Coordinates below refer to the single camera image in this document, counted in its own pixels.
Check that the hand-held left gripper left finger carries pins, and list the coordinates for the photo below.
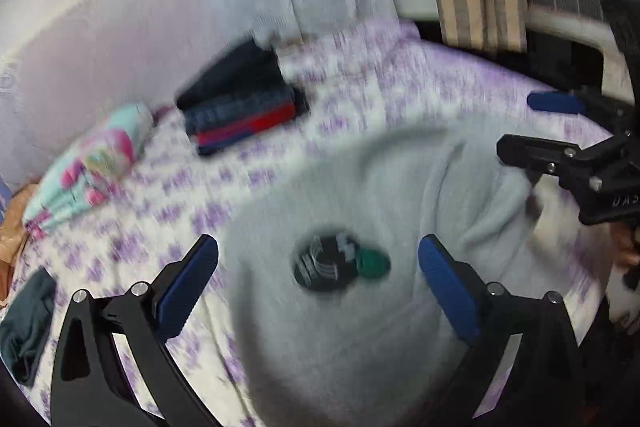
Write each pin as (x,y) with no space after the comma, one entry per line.
(187,287)

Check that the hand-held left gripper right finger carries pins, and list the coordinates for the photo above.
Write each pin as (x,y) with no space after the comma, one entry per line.
(447,287)

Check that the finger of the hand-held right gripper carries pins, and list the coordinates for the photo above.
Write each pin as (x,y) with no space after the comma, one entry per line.
(555,102)
(535,152)

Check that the grey t-shirt with round logo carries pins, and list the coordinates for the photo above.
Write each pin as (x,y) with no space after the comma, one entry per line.
(350,357)

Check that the dark navy folded pants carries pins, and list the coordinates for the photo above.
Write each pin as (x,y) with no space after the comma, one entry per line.
(225,148)

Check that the red folded pants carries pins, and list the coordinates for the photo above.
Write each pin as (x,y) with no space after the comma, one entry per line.
(250,127)

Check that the black folded pants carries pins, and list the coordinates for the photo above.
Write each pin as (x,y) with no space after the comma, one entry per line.
(235,72)

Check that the person's right hand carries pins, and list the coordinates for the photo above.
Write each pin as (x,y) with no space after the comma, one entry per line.
(627,252)

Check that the teal pink floral folded blanket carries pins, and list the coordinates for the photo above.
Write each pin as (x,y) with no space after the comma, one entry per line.
(85,167)

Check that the dark teal cloth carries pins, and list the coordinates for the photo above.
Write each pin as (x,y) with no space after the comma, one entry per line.
(27,332)

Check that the orange cloth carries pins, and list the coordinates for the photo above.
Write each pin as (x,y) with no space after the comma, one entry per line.
(12,227)

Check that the purple floral bed sheet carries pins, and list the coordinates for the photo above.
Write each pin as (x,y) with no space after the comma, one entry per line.
(350,67)

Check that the white bed net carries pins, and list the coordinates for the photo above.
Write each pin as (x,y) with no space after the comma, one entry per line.
(125,7)

